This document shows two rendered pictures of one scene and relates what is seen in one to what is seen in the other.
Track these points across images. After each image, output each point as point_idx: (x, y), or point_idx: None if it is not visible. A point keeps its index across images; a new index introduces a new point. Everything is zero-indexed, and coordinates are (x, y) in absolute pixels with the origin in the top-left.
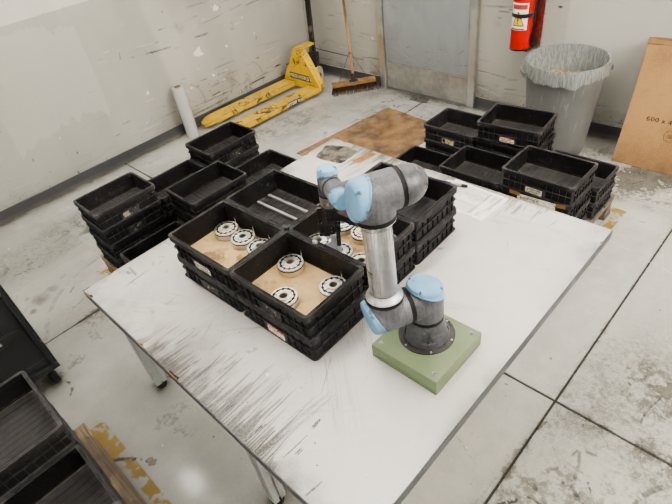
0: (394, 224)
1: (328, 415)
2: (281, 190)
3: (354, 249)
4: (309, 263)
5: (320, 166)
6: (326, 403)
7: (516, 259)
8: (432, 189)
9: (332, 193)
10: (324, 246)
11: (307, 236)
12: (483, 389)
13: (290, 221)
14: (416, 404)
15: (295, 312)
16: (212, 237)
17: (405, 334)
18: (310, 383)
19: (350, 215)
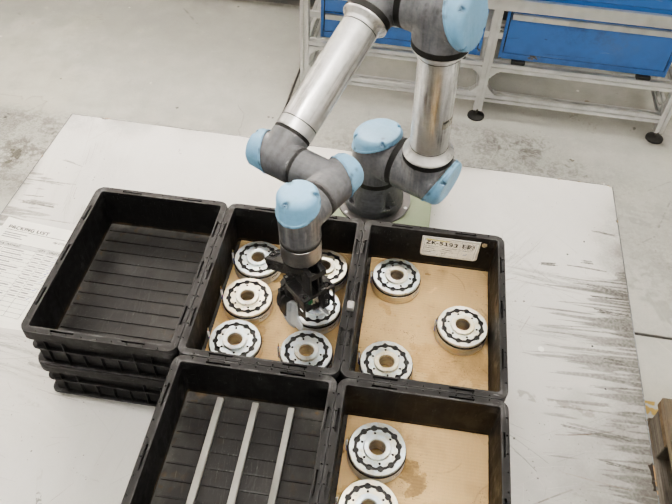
0: (226, 244)
1: (530, 258)
2: None
3: None
4: (355, 354)
5: (299, 201)
6: (519, 267)
7: (169, 178)
8: (89, 240)
9: (353, 171)
10: (350, 290)
11: (340, 328)
12: None
13: (251, 464)
14: (454, 196)
15: (502, 253)
16: None
17: (396, 206)
18: (511, 295)
19: (475, 40)
